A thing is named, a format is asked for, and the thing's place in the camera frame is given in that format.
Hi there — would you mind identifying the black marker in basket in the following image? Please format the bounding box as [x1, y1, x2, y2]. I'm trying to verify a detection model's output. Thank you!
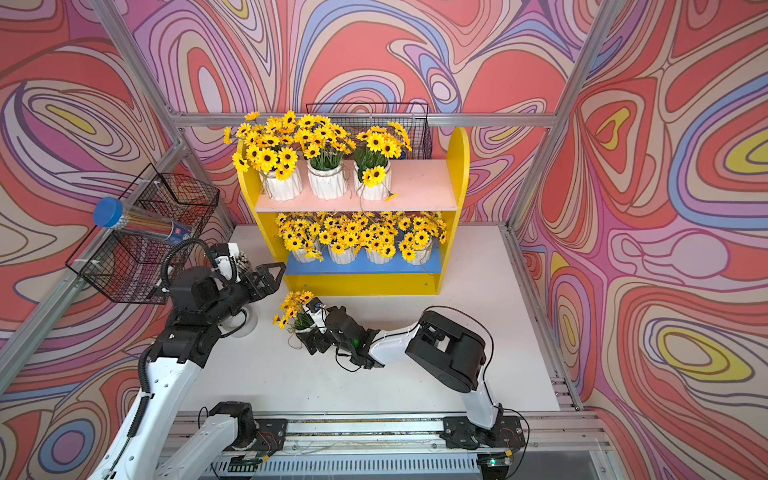
[148, 266, 174, 298]

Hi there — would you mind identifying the sunflower pot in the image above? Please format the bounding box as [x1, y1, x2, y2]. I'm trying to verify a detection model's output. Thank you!
[395, 211, 448, 266]
[353, 122, 412, 201]
[355, 212, 398, 265]
[275, 212, 323, 264]
[272, 291, 316, 350]
[294, 115, 356, 200]
[318, 212, 360, 266]
[223, 110, 303, 201]

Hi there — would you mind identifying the black wire basket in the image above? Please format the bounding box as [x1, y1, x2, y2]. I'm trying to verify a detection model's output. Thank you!
[65, 165, 219, 304]
[304, 100, 433, 160]

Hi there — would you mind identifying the blue capped pencil tube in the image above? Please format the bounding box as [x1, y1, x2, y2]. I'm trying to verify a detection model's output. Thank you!
[93, 198, 193, 245]

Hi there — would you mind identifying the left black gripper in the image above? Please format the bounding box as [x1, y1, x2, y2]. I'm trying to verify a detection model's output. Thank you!
[202, 261, 284, 329]

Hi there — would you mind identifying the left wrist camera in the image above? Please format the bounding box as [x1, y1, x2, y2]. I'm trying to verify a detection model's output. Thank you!
[211, 243, 240, 283]

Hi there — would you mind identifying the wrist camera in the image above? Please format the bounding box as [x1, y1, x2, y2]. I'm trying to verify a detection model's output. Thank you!
[304, 297, 327, 333]
[211, 243, 240, 283]

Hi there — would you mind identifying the clear jar of pencils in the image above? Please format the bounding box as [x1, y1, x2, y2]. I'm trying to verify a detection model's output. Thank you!
[231, 251, 252, 283]

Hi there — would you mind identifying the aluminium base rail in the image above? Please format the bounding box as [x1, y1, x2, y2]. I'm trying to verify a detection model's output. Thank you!
[116, 409, 613, 478]

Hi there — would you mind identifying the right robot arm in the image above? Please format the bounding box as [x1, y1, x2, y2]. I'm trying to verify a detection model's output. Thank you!
[294, 298, 526, 452]

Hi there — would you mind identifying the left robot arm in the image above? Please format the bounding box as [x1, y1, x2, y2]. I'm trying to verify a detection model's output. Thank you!
[91, 238, 286, 479]

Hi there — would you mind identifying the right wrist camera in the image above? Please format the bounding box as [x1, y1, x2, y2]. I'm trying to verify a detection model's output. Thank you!
[304, 297, 327, 333]

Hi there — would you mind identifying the black wire basket left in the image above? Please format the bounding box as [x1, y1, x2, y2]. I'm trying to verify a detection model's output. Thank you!
[65, 165, 219, 304]

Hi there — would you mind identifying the black wire basket rear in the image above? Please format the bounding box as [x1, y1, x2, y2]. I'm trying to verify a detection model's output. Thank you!
[304, 100, 433, 160]

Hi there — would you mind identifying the yellow shelf unit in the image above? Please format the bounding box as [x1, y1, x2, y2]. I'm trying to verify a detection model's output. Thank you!
[237, 127, 470, 296]

